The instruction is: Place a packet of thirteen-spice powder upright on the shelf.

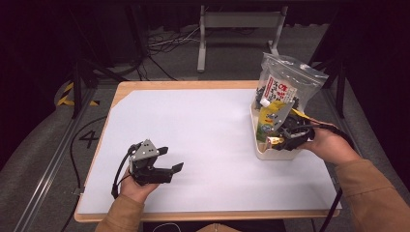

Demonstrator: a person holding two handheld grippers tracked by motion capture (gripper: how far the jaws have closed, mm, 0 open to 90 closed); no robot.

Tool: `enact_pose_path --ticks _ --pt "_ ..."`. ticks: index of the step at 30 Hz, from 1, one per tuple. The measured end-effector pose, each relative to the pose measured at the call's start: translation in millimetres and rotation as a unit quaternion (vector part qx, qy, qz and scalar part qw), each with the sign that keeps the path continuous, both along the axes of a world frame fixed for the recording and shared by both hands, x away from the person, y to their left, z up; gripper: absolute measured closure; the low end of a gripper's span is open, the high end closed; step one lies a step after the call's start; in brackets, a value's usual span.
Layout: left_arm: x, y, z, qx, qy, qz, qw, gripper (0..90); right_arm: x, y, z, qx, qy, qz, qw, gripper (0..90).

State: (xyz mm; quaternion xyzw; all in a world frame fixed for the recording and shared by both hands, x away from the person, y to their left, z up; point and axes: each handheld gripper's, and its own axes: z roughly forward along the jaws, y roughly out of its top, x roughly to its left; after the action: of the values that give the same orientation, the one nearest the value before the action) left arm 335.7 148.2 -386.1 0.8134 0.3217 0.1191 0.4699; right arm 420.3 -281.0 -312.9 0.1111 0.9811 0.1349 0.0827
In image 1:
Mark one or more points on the yellow black hazard tape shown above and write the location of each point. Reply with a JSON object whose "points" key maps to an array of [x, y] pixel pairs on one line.
{"points": [[64, 93]]}

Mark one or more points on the clear dried seaweed bag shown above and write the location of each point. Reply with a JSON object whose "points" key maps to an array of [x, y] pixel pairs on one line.
{"points": [[290, 74]]}

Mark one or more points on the grey metal stand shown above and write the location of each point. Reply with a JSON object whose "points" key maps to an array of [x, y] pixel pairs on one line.
{"points": [[240, 20]]}

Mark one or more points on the person's left hand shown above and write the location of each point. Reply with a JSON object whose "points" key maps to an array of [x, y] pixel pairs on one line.
{"points": [[135, 191]]}

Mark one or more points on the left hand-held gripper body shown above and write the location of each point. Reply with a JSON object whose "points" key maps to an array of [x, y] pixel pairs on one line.
{"points": [[145, 161]]}

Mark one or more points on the white plastic bin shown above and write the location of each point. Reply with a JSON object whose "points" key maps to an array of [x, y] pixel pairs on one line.
{"points": [[274, 155]]}

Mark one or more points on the yellow seasoning pouch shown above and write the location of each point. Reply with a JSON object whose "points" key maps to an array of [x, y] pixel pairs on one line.
{"points": [[267, 117]]}

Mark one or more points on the aluminium floor rail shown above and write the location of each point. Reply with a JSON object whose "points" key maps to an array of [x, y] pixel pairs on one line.
{"points": [[48, 167], [354, 141]]}

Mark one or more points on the person's tan clothing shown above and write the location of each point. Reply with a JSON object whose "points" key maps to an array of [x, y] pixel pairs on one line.
{"points": [[219, 228]]}

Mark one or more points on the white table mat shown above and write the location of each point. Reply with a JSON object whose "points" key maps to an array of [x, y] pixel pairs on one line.
{"points": [[209, 129]]}

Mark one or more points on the black metal stand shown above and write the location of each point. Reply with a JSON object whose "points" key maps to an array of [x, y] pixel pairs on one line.
{"points": [[76, 90], [340, 93]]}

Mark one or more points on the person's right hand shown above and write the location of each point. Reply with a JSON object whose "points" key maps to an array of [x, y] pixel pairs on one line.
{"points": [[332, 145]]}

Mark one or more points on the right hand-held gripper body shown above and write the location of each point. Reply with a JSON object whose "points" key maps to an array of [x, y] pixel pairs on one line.
{"points": [[299, 132]]}

